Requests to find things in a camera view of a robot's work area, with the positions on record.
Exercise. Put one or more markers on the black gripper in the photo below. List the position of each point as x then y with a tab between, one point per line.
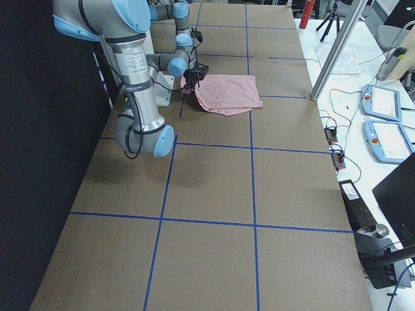
190	76

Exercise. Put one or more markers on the pink Snoopy t-shirt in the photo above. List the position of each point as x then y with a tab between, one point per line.
228	94

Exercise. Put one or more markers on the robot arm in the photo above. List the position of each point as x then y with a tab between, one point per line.
123	25
178	11

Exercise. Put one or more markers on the red cylinder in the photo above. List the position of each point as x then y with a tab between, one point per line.
306	13

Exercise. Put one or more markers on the upper orange circuit board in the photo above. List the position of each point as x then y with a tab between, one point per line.
331	135

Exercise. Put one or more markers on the clear plastic sheet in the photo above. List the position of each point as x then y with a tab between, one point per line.
347	63

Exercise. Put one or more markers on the black tripod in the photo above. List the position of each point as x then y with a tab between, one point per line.
332	18

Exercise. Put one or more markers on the upper teach pendant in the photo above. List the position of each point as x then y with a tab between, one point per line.
381	102

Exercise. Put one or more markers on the teach pendant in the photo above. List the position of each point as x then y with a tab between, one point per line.
388	141
381	102

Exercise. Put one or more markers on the lower teach pendant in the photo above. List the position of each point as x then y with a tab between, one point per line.
388	141

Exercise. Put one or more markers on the black box with label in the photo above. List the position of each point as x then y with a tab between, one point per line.
359	215

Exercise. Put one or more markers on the black monitor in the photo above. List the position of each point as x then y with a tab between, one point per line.
395	198

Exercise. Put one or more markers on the metal cylinder knob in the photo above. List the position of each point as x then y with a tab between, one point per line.
381	231

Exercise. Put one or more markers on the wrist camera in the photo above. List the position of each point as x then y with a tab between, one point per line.
196	34

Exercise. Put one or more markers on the aluminium frame post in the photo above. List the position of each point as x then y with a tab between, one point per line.
338	46

